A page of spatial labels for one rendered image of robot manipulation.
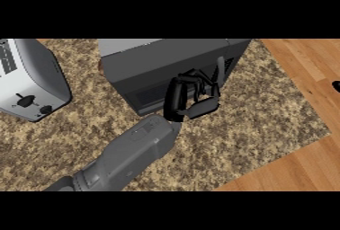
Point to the dark grey microwave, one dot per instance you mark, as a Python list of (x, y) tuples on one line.
[(154, 57)]

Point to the silver toaster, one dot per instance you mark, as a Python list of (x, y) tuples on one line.
[(40, 75)]

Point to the dark grey microwave door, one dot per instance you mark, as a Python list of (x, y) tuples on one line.
[(148, 97)]

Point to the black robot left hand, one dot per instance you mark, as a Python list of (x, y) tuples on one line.
[(173, 99)]

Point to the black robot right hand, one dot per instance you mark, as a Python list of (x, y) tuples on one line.
[(337, 86)]

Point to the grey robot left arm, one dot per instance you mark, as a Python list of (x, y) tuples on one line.
[(133, 149)]

